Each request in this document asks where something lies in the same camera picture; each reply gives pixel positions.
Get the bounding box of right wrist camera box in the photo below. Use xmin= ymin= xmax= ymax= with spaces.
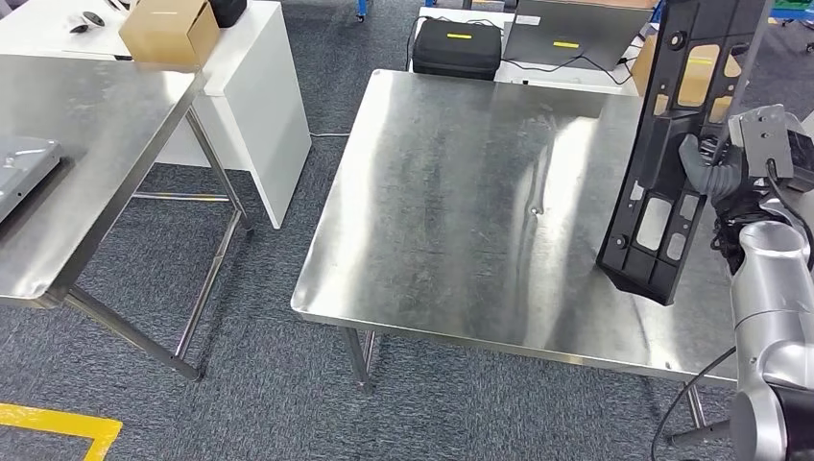
xmin=728 ymin=105 xmax=796 ymax=180

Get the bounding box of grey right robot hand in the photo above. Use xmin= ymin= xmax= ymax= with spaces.
xmin=678 ymin=133 xmax=744 ymax=193

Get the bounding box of black laptop cable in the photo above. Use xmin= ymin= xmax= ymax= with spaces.
xmin=502 ymin=54 xmax=637 ymax=87

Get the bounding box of blue metal rack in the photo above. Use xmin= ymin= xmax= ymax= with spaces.
xmin=354 ymin=0 xmax=814 ymax=27

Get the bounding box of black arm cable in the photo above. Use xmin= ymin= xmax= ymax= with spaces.
xmin=649 ymin=158 xmax=814 ymax=461

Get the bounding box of grey metal panel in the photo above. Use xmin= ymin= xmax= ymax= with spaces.
xmin=0 ymin=134 xmax=63 ymax=224

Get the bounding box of black carry case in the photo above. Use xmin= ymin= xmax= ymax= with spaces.
xmin=412 ymin=18 xmax=504 ymax=82

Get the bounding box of stainless steel workbench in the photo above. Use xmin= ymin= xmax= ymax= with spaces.
xmin=290 ymin=68 xmax=742 ymax=448

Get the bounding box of black plastic plate frame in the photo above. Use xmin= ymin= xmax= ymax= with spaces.
xmin=596 ymin=0 xmax=774 ymax=306

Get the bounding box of brown cardboard box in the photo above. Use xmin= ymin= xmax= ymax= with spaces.
xmin=118 ymin=0 xmax=222 ymax=68
xmin=631 ymin=35 xmax=742 ymax=125

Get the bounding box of grey laptop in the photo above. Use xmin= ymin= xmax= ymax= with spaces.
xmin=502 ymin=0 xmax=659 ymax=72

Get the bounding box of stainless steel table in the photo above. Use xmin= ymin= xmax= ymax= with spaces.
xmin=0 ymin=54 xmax=254 ymax=383

